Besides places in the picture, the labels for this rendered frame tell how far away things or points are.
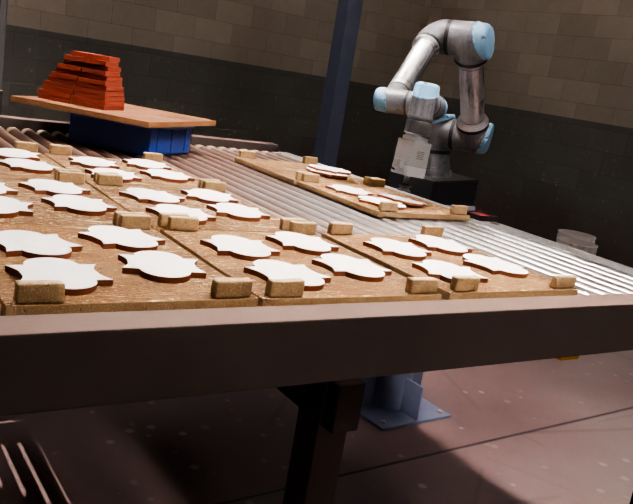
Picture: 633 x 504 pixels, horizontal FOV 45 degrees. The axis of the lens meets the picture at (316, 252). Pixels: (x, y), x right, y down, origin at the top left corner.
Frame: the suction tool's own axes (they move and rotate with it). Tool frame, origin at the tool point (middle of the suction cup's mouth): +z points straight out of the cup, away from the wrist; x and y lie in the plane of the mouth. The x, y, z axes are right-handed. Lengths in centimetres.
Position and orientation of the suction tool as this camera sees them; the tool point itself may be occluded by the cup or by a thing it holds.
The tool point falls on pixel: (403, 190)
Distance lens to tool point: 230.4
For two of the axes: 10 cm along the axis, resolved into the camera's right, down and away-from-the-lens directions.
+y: 4.6, 2.4, -8.6
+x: 8.7, 1.0, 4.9
